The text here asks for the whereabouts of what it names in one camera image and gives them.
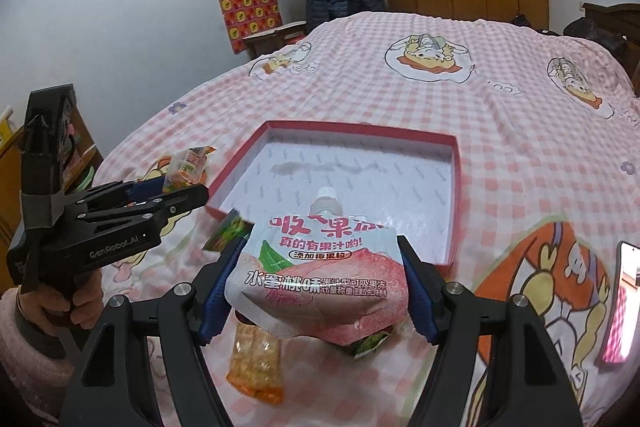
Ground clear rainbow candy packet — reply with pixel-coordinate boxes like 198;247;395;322
163;146;215;193

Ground dark green snack bag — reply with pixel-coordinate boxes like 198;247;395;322
203;207;254;253

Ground orange rice cracker pack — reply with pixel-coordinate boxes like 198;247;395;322
227;323;284;405

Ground pink peach jelly pouch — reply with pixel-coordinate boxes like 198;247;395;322
224;187;409;346

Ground green pea snack bag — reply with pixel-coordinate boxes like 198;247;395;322
342;326;394;360

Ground pink fuzzy sleeve forearm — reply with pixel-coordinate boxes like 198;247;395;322
1;288;74;426

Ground operator's left hand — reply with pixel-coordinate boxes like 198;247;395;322
17;270;103;336

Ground wooden bedside shelf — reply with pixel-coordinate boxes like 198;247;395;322
6;84;91;298

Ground pink smartphone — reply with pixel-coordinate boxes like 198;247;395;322
598;241;639;371

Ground pink shallow cardboard box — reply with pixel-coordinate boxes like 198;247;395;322
206;120;461;269

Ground pink checkered cartoon bedsheet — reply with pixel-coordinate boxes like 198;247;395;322
96;13;639;426

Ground dark wooden headboard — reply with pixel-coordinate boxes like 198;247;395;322
563;3;640;95

